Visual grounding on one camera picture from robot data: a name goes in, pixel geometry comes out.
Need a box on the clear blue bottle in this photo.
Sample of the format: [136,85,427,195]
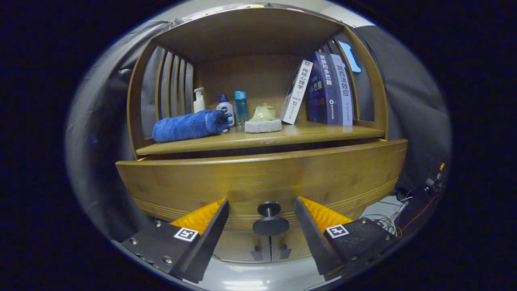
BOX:
[234,91,248,128]

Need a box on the dark equipment with cables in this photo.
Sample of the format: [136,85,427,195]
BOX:
[398,162,447,231]

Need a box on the wooden drawer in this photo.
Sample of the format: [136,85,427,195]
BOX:
[115,139,408,233]

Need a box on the white pump bottle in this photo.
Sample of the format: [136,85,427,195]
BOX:
[193,87,206,114]

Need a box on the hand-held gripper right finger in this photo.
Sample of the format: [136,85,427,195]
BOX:
[294,196,398,281]

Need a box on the rolled blue towel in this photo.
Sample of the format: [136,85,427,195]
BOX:
[152,110,233,143]

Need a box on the white book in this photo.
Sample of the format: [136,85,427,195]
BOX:
[280,59,314,125]

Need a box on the light lavender book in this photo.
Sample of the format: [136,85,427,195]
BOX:
[328,53,356,126]

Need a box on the dark blue book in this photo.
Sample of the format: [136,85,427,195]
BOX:
[305,51,340,125]

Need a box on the wooden cabinet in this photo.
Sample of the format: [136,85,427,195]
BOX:
[126,7,389,263]

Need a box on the white bottle with blue cap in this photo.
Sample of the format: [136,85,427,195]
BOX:
[216,94,235,127]

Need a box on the black drawer knob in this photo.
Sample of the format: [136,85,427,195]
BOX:
[252,201,290,237]

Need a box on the wooden cabinet door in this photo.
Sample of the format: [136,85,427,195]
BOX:
[270,232,319,262]
[213,230,271,263]

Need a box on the black backdrop cloth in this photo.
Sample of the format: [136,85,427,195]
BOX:
[65,3,452,243]

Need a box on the wooden countertop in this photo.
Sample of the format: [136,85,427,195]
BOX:
[135,121,385,156]

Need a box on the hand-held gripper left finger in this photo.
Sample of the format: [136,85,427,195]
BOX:
[117,198,230,284]

